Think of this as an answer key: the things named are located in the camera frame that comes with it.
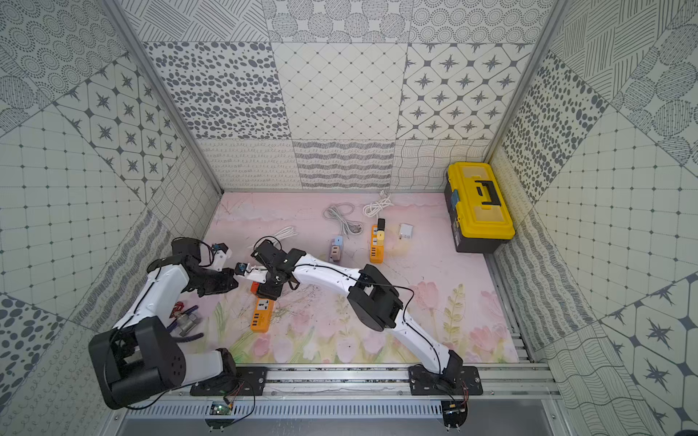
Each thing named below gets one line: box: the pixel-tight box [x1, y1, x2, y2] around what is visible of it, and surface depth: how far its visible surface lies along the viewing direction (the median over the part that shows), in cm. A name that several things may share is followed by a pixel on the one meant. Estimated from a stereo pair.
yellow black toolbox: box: [443, 160, 516, 255], surface depth 97 cm
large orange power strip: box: [249, 297, 276, 334], surface depth 85 cm
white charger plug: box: [399, 223, 414, 239], surface depth 107 cm
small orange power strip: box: [369, 224, 385, 264], surface depth 100 cm
